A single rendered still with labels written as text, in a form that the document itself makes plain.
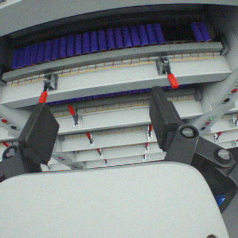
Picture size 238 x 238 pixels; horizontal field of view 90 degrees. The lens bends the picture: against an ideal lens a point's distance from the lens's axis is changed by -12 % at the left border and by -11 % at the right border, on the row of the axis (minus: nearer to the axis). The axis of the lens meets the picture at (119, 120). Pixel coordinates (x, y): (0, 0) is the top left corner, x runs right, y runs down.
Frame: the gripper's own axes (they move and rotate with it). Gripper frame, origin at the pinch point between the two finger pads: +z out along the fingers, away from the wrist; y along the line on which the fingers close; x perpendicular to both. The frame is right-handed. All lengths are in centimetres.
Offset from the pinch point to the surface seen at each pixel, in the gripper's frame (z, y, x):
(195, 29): 28.6, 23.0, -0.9
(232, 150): 38, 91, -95
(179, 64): 21.9, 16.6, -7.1
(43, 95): 15.5, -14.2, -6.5
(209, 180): 19, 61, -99
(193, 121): 27, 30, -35
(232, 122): 29, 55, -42
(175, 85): 13.1, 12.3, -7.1
